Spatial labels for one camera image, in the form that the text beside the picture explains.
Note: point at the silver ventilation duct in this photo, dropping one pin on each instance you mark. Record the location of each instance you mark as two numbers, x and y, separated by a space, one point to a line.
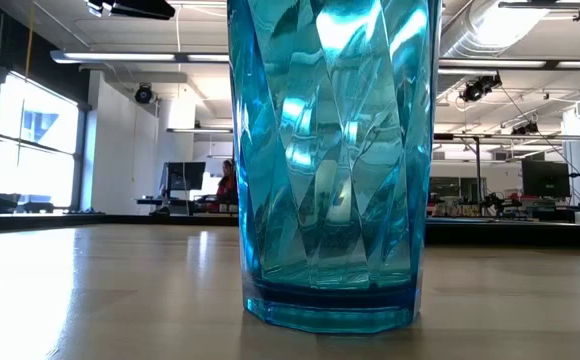
470 35

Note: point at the black framed ceiling light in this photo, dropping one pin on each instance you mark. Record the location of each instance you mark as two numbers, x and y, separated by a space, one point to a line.
540 4

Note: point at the small black computer monitor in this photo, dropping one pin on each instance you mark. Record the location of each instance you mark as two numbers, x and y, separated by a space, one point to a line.
185 175

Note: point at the black ceiling camera cluster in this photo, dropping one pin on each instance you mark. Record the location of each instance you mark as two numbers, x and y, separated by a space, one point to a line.
525 129
477 89

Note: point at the black overhead frame rail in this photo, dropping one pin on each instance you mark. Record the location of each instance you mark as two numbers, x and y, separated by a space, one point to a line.
520 136

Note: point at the short ceiling strip light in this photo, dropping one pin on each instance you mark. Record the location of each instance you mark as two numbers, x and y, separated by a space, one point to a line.
200 130

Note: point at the blue faceted plastic cup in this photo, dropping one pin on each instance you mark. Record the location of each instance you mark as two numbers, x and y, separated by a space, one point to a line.
335 200

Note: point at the large bright window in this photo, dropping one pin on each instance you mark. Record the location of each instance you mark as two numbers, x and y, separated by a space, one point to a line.
35 170

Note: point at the office desk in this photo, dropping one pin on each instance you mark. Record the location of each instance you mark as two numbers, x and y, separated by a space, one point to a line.
170 202

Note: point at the person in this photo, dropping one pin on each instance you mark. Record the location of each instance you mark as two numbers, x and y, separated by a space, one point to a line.
227 187

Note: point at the large black computer monitor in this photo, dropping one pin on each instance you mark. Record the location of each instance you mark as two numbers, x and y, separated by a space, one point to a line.
545 179

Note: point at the cluttered workbench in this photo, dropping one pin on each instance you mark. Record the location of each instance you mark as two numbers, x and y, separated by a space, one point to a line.
470 207

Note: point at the black round wall device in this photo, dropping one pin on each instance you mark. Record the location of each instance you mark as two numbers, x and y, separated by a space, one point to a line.
143 94

